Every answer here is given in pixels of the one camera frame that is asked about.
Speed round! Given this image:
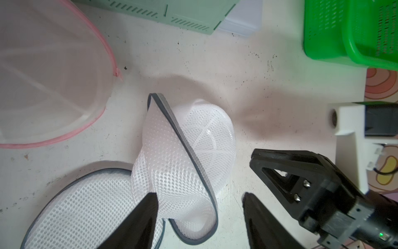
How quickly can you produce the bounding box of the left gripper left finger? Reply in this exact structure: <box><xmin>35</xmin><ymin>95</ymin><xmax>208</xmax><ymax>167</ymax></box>
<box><xmin>99</xmin><ymin>193</ymin><xmax>159</xmax><ymax>249</ymax></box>

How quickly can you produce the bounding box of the mint green file organizer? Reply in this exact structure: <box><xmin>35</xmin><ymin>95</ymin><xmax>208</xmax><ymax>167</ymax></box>
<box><xmin>77</xmin><ymin>0</ymin><xmax>239</xmax><ymax>35</ymax></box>

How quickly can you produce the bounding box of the grey flat case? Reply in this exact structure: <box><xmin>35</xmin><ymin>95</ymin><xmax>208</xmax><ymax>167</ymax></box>
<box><xmin>216</xmin><ymin>0</ymin><xmax>263</xmax><ymax>37</ymax></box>

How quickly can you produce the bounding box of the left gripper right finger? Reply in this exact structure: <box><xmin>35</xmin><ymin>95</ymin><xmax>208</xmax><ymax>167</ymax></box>
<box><xmin>243</xmin><ymin>193</ymin><xmax>303</xmax><ymax>249</ymax></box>

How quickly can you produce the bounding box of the green plastic basket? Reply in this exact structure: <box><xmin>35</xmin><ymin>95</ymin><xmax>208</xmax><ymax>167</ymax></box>
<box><xmin>303</xmin><ymin>1</ymin><xmax>398</xmax><ymax>71</ymax></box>

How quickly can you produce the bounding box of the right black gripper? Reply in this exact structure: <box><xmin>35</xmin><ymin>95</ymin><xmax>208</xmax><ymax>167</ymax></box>
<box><xmin>249</xmin><ymin>148</ymin><xmax>398</xmax><ymax>249</ymax></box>

